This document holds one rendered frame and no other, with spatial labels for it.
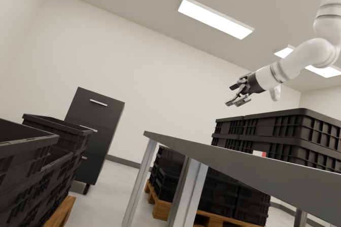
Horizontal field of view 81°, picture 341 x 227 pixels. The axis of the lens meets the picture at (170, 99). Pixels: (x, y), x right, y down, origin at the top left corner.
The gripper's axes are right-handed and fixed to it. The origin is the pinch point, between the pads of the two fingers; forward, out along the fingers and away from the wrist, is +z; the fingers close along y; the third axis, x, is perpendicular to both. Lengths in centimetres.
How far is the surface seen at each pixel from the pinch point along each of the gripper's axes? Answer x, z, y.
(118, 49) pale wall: -70, 277, -225
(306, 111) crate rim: 18.5, -18.4, 0.8
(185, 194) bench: 0.2, 6.9, 39.2
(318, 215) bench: -17, -35, 50
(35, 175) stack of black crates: -35, 25, 52
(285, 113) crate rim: 19.3, -10.9, -2.4
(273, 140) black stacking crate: 23.7, -3.5, 5.2
